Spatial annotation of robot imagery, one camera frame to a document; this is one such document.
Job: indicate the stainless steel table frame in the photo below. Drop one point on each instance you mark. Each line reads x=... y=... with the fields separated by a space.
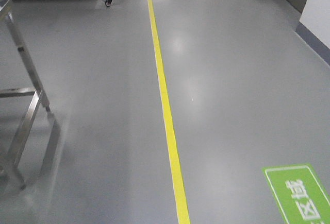
x=10 y=158

